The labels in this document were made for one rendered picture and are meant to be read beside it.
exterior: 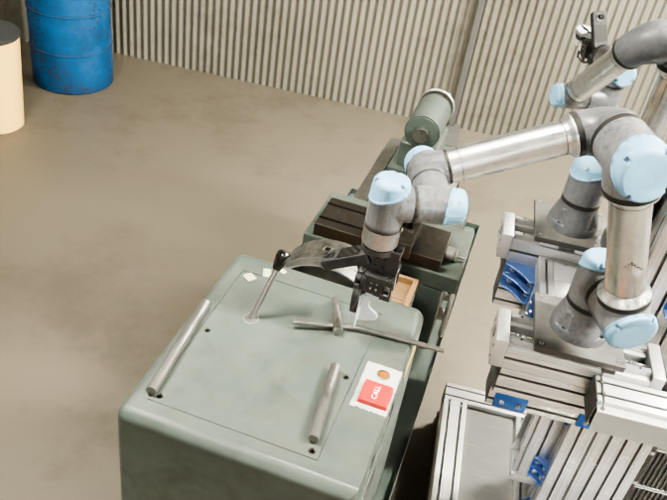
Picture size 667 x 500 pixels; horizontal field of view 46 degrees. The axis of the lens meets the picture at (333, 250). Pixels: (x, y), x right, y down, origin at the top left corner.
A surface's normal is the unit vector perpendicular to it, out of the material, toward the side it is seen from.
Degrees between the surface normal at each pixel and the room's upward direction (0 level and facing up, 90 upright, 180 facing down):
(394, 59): 90
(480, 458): 0
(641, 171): 83
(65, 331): 0
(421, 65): 90
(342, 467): 0
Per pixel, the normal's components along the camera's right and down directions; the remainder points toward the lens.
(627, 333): 0.12, 0.70
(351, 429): 0.14, -0.79
